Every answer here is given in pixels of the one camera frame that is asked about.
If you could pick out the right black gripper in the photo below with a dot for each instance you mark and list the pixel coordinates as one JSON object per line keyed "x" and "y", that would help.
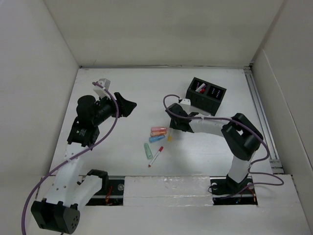
{"x": 173, "y": 125}

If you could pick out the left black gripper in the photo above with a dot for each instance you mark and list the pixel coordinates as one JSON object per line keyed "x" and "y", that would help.
{"x": 124, "y": 106}

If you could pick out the yellow capped marker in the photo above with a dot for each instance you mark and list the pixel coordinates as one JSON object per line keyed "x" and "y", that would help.
{"x": 170, "y": 135}

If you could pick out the long red marker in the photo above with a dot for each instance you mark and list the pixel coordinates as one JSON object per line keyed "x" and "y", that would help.
{"x": 155, "y": 156}

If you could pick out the green highlighter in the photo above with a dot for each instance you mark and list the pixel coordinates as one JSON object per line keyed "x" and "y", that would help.
{"x": 148, "y": 152}

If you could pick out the blue capped marker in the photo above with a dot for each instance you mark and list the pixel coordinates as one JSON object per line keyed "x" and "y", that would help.
{"x": 200, "y": 87}

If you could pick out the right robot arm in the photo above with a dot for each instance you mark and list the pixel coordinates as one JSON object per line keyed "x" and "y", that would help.
{"x": 241, "y": 136}

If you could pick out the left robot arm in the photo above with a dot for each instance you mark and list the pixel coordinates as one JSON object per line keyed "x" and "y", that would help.
{"x": 59, "y": 210}

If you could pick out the pink highlighter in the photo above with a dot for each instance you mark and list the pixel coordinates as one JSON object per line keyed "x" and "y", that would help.
{"x": 158, "y": 129}

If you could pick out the orange highlighter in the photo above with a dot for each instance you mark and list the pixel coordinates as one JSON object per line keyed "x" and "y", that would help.
{"x": 158, "y": 133}

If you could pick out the blue highlighter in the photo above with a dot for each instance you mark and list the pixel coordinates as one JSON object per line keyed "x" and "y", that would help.
{"x": 156, "y": 138}

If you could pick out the black slatted pen holder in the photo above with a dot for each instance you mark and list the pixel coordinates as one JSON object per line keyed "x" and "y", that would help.
{"x": 210, "y": 100}

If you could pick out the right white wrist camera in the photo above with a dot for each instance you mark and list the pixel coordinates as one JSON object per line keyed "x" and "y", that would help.
{"x": 185, "y": 104}

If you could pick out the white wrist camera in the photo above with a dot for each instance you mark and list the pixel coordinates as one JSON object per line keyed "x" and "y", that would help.
{"x": 185, "y": 104}
{"x": 100, "y": 86}

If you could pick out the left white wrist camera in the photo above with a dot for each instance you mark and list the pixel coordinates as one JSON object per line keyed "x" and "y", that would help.
{"x": 100, "y": 86}

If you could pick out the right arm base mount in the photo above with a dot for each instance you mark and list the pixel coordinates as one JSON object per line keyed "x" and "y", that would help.
{"x": 223, "y": 195}

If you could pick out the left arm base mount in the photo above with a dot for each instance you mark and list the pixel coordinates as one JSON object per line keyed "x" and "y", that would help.
{"x": 112, "y": 195}

